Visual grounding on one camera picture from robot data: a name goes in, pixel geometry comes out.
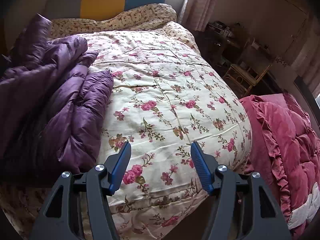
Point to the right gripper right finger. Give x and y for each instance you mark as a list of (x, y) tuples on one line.
[(260, 215)]

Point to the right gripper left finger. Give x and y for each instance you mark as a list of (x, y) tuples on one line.
[(60, 215)]

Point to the purple down jacket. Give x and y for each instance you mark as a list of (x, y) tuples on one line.
[(52, 105)]

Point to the red velvet quilt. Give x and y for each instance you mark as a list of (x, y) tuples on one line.
[(285, 151)]

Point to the rattan chair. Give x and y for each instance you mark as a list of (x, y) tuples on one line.
[(250, 68)]

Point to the floral white quilt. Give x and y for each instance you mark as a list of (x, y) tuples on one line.
[(165, 96)]

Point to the cluttered wooden side furniture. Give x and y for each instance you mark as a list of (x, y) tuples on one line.
[(222, 45)]

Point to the grey yellow teal headboard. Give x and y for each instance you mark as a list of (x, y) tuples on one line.
[(97, 10)]

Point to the small-floral beige duvet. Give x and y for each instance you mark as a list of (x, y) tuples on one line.
[(146, 17)]

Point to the right pink curtain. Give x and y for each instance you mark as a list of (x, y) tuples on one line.
[(195, 14)]

